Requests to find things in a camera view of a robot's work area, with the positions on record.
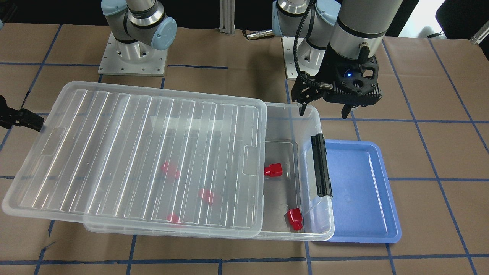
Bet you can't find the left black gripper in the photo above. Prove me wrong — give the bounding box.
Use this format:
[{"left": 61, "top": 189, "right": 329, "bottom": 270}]
[{"left": 292, "top": 53, "right": 382, "bottom": 120}]

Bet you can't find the clear plastic box lid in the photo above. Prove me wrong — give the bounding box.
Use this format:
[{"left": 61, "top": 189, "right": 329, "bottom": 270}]
[{"left": 2, "top": 81, "right": 267, "bottom": 238}]

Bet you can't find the red block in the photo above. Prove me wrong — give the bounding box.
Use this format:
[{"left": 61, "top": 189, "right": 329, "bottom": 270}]
[
  {"left": 264, "top": 163, "right": 283, "bottom": 177},
  {"left": 198, "top": 189, "right": 214, "bottom": 207},
  {"left": 160, "top": 161, "right": 180, "bottom": 179},
  {"left": 286, "top": 208, "right": 303, "bottom": 231},
  {"left": 166, "top": 212, "right": 181, "bottom": 226}
]

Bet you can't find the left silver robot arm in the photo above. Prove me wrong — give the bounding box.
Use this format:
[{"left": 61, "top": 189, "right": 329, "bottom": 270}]
[{"left": 272, "top": 0, "right": 402, "bottom": 118}]

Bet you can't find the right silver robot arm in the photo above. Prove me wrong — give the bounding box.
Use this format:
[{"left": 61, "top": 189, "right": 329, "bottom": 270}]
[{"left": 100, "top": 0, "right": 178, "bottom": 64}]

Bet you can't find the clear plastic storage box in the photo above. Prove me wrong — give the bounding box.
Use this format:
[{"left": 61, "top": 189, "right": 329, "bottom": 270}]
[{"left": 83, "top": 100, "right": 335, "bottom": 240}]

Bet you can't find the blue plastic tray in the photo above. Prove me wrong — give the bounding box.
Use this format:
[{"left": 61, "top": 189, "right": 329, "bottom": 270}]
[{"left": 325, "top": 139, "right": 402, "bottom": 244}]

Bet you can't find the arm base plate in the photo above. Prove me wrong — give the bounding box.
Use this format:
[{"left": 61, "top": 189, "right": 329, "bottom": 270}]
[
  {"left": 98, "top": 33, "right": 169, "bottom": 76},
  {"left": 282, "top": 37, "right": 329, "bottom": 81}
]

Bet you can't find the black box latch handle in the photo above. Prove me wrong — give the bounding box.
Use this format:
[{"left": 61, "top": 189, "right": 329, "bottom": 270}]
[{"left": 311, "top": 133, "right": 332, "bottom": 197}]

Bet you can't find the aluminium frame post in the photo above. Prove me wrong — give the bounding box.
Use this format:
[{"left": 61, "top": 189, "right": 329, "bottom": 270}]
[{"left": 219, "top": 0, "right": 235, "bottom": 36}]

